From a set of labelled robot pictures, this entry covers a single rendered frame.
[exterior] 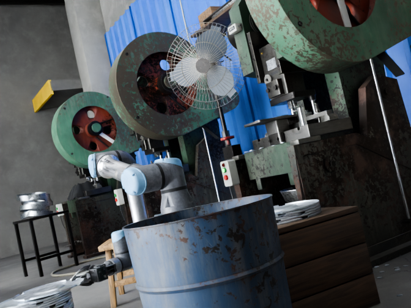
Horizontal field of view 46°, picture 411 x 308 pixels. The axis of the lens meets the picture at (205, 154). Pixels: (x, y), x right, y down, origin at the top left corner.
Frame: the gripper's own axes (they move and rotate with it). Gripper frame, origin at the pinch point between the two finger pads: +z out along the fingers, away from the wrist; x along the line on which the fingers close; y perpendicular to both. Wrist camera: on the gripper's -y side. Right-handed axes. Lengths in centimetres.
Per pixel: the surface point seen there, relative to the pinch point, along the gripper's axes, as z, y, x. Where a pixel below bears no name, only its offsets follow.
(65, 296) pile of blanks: 14.3, 13.5, 2.6
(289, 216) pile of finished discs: -17, 103, -13
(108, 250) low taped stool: -39.8, -19.7, -4.9
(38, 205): -138, -221, -41
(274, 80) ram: -90, 72, -73
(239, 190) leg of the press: -83, 42, -21
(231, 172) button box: -78, 42, -32
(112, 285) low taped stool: -37.9, -19.6, 12.9
